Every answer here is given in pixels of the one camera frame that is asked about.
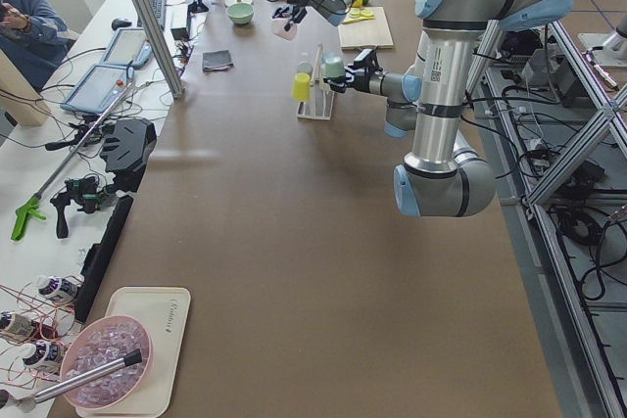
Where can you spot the pink bowl of ice cubes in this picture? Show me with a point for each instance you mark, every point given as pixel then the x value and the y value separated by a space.
pixel 100 343

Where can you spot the black keyboard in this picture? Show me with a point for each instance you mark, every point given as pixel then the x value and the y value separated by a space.
pixel 159 8

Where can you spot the yellow cup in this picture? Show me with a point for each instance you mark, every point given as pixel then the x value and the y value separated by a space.
pixel 301 87

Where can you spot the person in denim shirt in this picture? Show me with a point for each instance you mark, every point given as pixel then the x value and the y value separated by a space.
pixel 33 37

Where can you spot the pink cup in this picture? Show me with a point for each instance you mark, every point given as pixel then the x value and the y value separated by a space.
pixel 276 27

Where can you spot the wooden cutting board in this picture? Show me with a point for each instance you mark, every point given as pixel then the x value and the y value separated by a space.
pixel 375 33

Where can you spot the black power strip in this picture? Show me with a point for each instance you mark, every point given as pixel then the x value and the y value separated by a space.
pixel 98 258

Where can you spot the green bowl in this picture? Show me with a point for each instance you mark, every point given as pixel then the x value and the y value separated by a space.
pixel 240 13

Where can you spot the yellow plastic knife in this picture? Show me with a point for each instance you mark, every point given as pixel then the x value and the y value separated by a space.
pixel 357 19

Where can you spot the small purple label bottle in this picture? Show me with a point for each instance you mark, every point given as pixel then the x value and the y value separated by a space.
pixel 58 290

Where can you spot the black angular device cover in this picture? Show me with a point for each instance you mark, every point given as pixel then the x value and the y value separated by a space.
pixel 126 151

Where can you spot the cream plastic tray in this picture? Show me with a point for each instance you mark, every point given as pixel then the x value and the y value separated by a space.
pixel 163 312

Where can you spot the black computer mouse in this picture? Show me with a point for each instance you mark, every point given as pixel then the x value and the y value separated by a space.
pixel 120 23

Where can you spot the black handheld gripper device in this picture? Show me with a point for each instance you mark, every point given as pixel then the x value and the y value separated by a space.
pixel 86 193

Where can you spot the white wire cup rack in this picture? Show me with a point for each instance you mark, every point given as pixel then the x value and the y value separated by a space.
pixel 320 104

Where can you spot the dark grey cloth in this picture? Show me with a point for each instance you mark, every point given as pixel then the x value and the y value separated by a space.
pixel 216 60

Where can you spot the green cup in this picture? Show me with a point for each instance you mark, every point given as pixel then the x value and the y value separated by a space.
pixel 333 68

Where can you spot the grey cup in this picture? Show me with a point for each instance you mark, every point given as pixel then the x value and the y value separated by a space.
pixel 305 67

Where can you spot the aluminium frame post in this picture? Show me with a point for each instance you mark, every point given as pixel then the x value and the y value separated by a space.
pixel 160 48

